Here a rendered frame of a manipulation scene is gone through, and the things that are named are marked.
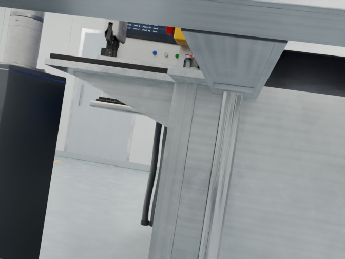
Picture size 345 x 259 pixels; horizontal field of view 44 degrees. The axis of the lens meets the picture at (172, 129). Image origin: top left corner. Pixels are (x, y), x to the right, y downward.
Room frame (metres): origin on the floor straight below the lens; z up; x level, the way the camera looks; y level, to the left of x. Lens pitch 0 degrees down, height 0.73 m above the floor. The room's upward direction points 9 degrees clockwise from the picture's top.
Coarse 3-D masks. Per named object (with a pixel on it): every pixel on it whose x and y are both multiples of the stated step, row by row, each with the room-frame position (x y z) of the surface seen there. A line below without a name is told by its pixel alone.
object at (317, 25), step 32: (0, 0) 0.49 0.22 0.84; (32, 0) 0.47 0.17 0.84; (64, 0) 0.45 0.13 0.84; (96, 0) 0.43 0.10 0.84; (128, 0) 0.41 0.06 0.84; (160, 0) 0.39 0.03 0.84; (192, 0) 0.38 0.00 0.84; (224, 0) 0.37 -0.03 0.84; (256, 0) 0.36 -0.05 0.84; (288, 0) 0.35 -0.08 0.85; (320, 0) 0.35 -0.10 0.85; (224, 32) 0.48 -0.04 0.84; (256, 32) 0.46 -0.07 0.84; (288, 32) 0.44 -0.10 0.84; (320, 32) 0.42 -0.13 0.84
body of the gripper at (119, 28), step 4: (108, 20) 1.31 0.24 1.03; (112, 20) 1.30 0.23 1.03; (104, 24) 1.31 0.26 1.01; (108, 24) 1.31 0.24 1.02; (116, 24) 1.30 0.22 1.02; (120, 24) 1.32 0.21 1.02; (124, 24) 1.35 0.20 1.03; (104, 28) 1.31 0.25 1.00; (112, 28) 1.30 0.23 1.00; (116, 28) 1.30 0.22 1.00; (120, 28) 1.32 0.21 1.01; (124, 28) 1.36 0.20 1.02; (104, 32) 1.31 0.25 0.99; (112, 32) 1.32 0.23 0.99; (116, 32) 1.30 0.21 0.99; (120, 32) 1.32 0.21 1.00; (124, 32) 1.37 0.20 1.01; (112, 36) 1.33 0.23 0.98; (116, 36) 1.31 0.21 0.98; (120, 36) 1.33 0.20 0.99; (124, 36) 1.37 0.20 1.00; (120, 40) 1.34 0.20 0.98; (124, 40) 1.38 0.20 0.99
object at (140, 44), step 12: (132, 24) 2.24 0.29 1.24; (144, 24) 2.24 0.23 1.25; (132, 36) 2.24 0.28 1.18; (144, 36) 2.24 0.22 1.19; (156, 36) 2.24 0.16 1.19; (168, 36) 2.24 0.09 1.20; (120, 48) 2.25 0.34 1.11; (132, 48) 2.25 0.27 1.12; (144, 48) 2.25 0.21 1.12; (156, 48) 2.24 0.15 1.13; (168, 48) 2.24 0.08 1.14; (144, 60) 2.25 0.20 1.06; (156, 60) 2.24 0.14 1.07; (168, 60) 2.24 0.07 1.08; (108, 96) 2.25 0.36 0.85
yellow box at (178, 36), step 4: (176, 28) 1.11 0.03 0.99; (180, 28) 1.10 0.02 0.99; (176, 32) 1.11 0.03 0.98; (180, 32) 1.10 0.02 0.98; (176, 36) 1.11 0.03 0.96; (180, 36) 1.10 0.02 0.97; (176, 40) 1.12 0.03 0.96; (180, 40) 1.11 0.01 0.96; (184, 40) 1.11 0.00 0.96; (180, 44) 1.17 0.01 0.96; (184, 44) 1.16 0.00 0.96
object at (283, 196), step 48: (288, 96) 1.15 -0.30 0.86; (336, 96) 1.13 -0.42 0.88; (192, 144) 1.18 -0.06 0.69; (240, 144) 1.17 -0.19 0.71; (288, 144) 1.15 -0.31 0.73; (336, 144) 1.13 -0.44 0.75; (192, 192) 1.18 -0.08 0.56; (240, 192) 1.16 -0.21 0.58; (288, 192) 1.14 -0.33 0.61; (336, 192) 1.13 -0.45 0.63; (192, 240) 1.18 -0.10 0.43; (240, 240) 1.16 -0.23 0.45; (288, 240) 1.14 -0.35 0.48; (336, 240) 1.12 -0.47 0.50
